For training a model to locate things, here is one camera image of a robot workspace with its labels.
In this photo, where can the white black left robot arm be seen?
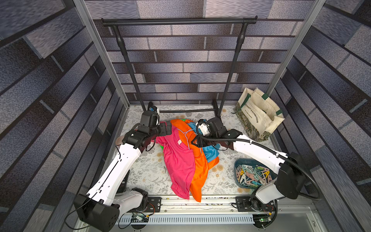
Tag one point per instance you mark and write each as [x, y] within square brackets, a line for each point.
[113, 174]

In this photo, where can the pink t-shirt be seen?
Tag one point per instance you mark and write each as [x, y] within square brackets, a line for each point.
[179, 161]

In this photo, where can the floral table cloth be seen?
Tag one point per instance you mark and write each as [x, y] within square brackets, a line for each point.
[150, 173]

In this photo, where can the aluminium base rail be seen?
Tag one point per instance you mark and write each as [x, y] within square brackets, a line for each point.
[171, 210]

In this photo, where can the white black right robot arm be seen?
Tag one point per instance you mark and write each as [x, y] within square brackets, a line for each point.
[290, 175]

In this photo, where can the orange t-shirt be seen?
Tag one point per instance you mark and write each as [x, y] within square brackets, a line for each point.
[202, 167]

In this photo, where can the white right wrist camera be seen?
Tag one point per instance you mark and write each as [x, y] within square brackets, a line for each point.
[203, 129]

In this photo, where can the teal clothespin tray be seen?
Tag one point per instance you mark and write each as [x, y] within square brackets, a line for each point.
[251, 174]

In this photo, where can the cream canvas tote bag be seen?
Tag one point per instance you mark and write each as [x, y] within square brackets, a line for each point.
[259, 114]

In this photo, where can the light blue wire hanger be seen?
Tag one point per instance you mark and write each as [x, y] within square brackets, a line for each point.
[185, 133]

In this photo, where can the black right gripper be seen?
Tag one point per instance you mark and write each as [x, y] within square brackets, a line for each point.
[198, 140]

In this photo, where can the blue t-shirt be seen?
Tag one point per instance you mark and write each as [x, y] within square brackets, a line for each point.
[210, 152]

